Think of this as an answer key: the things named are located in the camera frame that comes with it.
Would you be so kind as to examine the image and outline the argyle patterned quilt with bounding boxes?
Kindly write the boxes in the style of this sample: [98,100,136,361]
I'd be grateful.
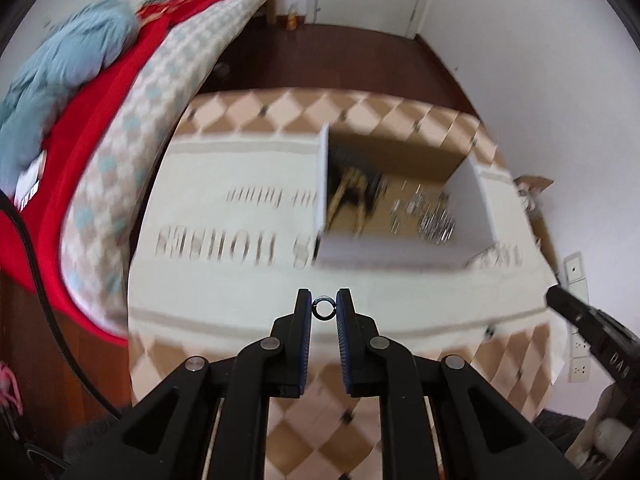
[60,0,268,338]

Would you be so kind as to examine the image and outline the beige argyle printed tablecloth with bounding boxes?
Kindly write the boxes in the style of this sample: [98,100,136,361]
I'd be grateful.
[128,89,567,419]

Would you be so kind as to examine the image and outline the black cable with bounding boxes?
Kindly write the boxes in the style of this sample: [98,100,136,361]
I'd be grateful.
[0,194,124,418]

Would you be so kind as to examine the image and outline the brown cardboard box flap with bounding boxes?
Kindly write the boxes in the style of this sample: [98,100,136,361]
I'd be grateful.
[514,176,559,274]

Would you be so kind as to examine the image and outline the white power strip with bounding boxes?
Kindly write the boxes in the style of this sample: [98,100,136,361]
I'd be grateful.
[566,284,592,385]

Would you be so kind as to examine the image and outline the white wall socket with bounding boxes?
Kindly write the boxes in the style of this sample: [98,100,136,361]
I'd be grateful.
[563,252,586,285]

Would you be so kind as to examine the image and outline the dark grey fluffy rug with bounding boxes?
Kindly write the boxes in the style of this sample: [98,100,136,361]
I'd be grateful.
[533,410,586,453]

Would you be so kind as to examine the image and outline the thick silver chain bracelet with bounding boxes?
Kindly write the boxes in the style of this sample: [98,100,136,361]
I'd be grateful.
[416,206,458,245]

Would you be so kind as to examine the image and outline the small black ring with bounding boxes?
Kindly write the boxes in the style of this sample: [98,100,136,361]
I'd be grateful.
[310,296,339,321]

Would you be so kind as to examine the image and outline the white cardboard box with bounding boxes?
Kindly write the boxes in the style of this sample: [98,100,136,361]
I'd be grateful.
[314,126,498,270]

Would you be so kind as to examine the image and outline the red blanket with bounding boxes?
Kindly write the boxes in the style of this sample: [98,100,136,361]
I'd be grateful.
[0,0,271,348]

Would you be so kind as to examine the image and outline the orange bottle on floor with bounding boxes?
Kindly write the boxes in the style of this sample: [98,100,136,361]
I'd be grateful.
[286,3,298,32]

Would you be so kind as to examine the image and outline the thin silver pendant chain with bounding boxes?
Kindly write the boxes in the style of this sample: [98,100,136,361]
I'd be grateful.
[388,184,452,233]

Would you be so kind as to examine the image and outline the tan wooden bead bracelet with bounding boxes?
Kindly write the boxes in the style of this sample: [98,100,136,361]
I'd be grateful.
[326,167,377,236]

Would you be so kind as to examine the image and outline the light blue fluffy blanket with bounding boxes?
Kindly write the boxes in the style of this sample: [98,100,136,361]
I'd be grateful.
[0,0,277,196]

